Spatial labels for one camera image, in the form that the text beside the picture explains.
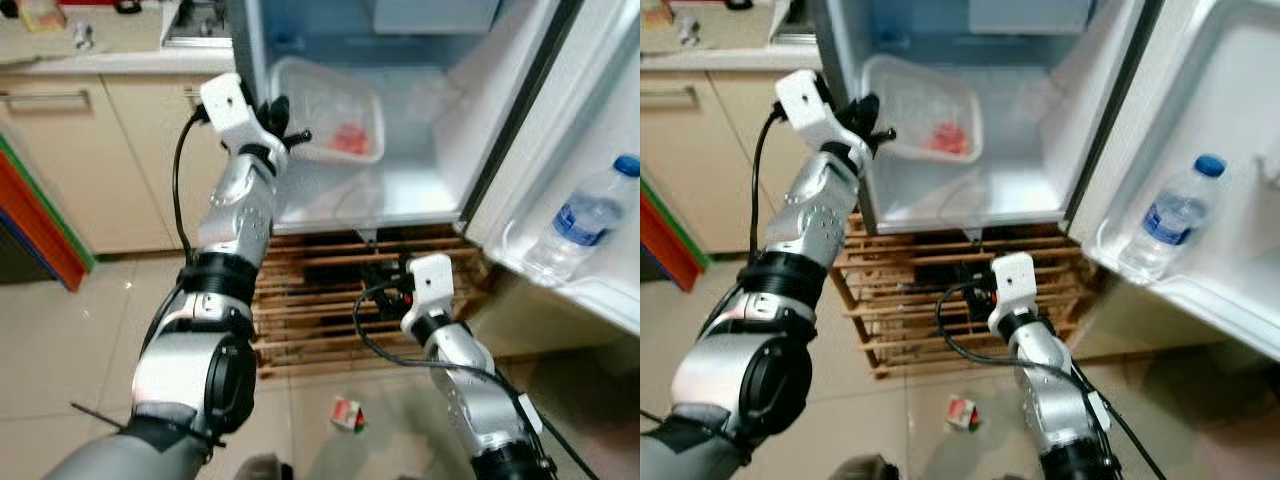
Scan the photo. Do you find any clear plastic food container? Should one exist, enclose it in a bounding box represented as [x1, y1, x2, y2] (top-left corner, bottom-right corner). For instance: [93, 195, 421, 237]
[859, 53, 985, 165]
[267, 55, 387, 167]

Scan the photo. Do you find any red white milk carton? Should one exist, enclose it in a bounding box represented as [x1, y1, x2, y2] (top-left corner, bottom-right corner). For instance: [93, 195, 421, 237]
[944, 394, 985, 432]
[329, 394, 369, 434]

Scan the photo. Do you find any grey steel fridge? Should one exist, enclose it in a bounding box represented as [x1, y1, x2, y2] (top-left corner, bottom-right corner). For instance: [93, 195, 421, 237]
[810, 0, 1169, 239]
[225, 0, 593, 243]

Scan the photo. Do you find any grey fridge drawer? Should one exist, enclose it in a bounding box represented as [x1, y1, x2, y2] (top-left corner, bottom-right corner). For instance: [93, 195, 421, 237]
[966, 0, 1097, 36]
[373, 0, 503, 37]

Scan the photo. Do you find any steel fridge door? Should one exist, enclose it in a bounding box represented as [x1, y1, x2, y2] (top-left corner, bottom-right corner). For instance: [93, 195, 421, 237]
[464, 0, 641, 337]
[1064, 0, 1280, 363]

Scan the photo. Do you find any wooden wine rack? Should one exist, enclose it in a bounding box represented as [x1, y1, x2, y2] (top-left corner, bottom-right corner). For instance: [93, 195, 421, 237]
[834, 214, 1103, 381]
[248, 224, 493, 381]

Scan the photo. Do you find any steel gas stove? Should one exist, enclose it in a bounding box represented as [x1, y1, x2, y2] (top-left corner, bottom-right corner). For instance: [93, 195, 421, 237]
[770, 0, 817, 47]
[160, 0, 235, 50]

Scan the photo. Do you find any beige kitchen base cabinet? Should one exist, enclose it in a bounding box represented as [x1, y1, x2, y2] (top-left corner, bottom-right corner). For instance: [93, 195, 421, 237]
[0, 48, 239, 257]
[640, 44, 833, 257]

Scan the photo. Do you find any beige counter cloth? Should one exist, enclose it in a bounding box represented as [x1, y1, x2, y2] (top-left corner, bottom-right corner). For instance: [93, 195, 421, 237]
[0, 8, 167, 59]
[640, 5, 783, 55]

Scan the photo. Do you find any green plastic board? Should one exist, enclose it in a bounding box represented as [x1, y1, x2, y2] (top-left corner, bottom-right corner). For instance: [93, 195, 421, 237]
[0, 133, 98, 273]
[640, 174, 713, 269]

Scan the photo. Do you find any clear plastic water bottle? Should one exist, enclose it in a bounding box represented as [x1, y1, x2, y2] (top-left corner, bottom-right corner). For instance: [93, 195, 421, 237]
[521, 153, 641, 284]
[1116, 153, 1230, 282]

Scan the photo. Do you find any silver robot left leg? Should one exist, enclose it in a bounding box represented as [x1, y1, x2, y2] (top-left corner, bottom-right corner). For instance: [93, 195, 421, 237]
[828, 454, 903, 480]
[240, 454, 293, 480]

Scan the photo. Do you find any orange plastic board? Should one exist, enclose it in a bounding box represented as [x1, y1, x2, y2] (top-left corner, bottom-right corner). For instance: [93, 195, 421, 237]
[0, 150, 91, 293]
[640, 190, 703, 293]

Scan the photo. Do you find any blue plastic board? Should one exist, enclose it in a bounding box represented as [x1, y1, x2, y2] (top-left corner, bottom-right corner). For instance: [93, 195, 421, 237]
[0, 212, 73, 289]

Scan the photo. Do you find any black kitchen appliance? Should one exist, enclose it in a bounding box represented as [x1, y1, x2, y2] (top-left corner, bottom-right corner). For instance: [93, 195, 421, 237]
[0, 228, 57, 287]

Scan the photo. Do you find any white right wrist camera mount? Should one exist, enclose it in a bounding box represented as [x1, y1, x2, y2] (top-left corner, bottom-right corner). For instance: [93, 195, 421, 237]
[399, 253, 457, 337]
[987, 252, 1039, 333]

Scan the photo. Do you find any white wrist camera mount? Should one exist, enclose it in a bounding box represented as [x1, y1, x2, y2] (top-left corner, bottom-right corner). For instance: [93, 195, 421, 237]
[198, 72, 265, 153]
[399, 253, 457, 337]
[775, 68, 853, 153]
[987, 252, 1039, 333]

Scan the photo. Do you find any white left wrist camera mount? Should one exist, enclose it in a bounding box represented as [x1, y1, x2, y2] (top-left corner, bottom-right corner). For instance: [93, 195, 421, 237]
[775, 68, 853, 153]
[198, 72, 265, 153]

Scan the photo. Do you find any steel cabinet bar handle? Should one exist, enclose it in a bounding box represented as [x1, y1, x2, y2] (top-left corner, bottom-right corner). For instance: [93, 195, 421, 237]
[640, 85, 703, 112]
[0, 89, 93, 114]

